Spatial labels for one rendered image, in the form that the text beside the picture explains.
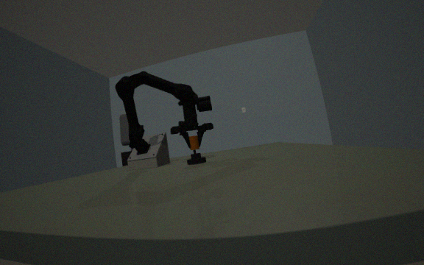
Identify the orange cylinder with hole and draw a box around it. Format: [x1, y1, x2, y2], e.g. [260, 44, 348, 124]
[189, 135, 199, 150]

